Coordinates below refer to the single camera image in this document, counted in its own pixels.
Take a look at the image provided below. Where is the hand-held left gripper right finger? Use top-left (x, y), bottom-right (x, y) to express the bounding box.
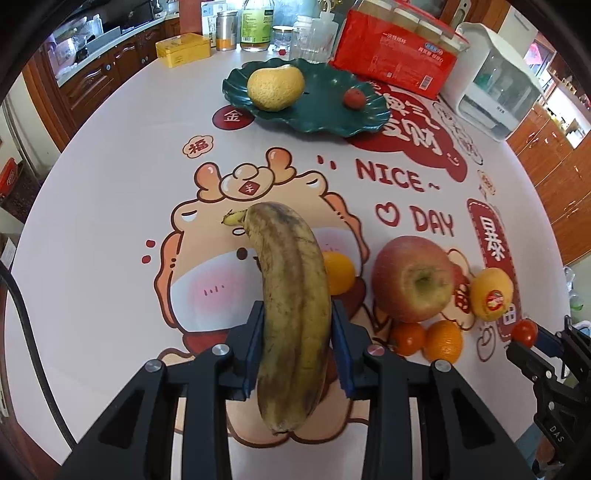
top-left (330, 299), bottom-right (534, 480)

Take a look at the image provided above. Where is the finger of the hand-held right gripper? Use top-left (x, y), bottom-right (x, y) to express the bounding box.
top-left (538, 320), bottom-right (591, 381)
top-left (505, 340), bottom-right (573, 398)

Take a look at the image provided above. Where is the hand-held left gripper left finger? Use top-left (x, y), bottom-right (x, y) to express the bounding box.
top-left (55, 300), bottom-right (266, 480)

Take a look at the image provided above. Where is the red cherry tomato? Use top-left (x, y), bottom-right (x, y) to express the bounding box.
top-left (510, 319), bottom-right (539, 348)

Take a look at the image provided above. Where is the spotted ripe banana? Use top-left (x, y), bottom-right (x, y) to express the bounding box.
top-left (222, 202), bottom-right (333, 435)

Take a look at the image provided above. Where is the small orange-red tomato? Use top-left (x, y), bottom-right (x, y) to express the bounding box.
top-left (389, 322), bottom-right (426, 356)

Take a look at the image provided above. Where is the yellow-orange orange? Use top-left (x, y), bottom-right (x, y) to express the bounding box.
top-left (322, 251), bottom-right (357, 296)

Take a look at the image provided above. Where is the yellow fruit with sticker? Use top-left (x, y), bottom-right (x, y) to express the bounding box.
top-left (470, 268), bottom-right (517, 322)

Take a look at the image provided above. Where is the small deep orange mandarin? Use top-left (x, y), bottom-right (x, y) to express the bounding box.
top-left (423, 319), bottom-right (464, 363)

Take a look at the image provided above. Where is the large red apple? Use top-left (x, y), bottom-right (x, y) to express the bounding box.
top-left (372, 235), bottom-right (455, 324)

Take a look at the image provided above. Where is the dark green scalloped plate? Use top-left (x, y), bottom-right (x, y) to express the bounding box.
top-left (222, 58), bottom-right (392, 138)

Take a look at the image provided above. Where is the brown wooden drawer cabinet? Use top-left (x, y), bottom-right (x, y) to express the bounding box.
top-left (505, 102), bottom-right (591, 266)

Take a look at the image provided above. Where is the printed cartoon tablecloth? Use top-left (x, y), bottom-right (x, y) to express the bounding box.
top-left (4, 44), bottom-right (568, 480)

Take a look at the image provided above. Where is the large yellow pear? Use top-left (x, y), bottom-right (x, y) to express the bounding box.
top-left (247, 65), bottom-right (306, 112)

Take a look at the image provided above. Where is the white countertop appliance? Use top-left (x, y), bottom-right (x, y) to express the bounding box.
top-left (440, 22), bottom-right (546, 142)

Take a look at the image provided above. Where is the clear ribbed glass tumbler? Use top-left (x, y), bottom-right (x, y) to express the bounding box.
top-left (292, 27), bottom-right (332, 64)

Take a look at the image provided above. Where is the yellow tin box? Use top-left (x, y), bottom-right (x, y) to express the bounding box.
top-left (155, 36), bottom-right (212, 69)

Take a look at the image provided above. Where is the red paper cup package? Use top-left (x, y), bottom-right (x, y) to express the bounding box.
top-left (329, 0), bottom-right (469, 99)

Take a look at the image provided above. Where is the brown wooden kitchen cabinet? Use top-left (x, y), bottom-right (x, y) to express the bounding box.
top-left (23, 14), bottom-right (181, 151)

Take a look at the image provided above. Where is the silver metal can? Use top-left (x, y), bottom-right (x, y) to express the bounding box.
top-left (215, 10), bottom-right (239, 51)

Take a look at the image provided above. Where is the glass bottle green label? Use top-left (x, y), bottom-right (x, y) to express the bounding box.
top-left (240, 0), bottom-right (274, 52)

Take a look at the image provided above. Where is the white carton box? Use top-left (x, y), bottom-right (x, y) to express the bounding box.
top-left (202, 0), bottom-right (227, 47)

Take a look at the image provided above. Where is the clear plastic squeeze bottle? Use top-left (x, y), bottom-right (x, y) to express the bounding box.
top-left (310, 10), bottom-right (340, 61)

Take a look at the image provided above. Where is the black cable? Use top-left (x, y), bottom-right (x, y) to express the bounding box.
top-left (0, 263), bottom-right (77, 450)

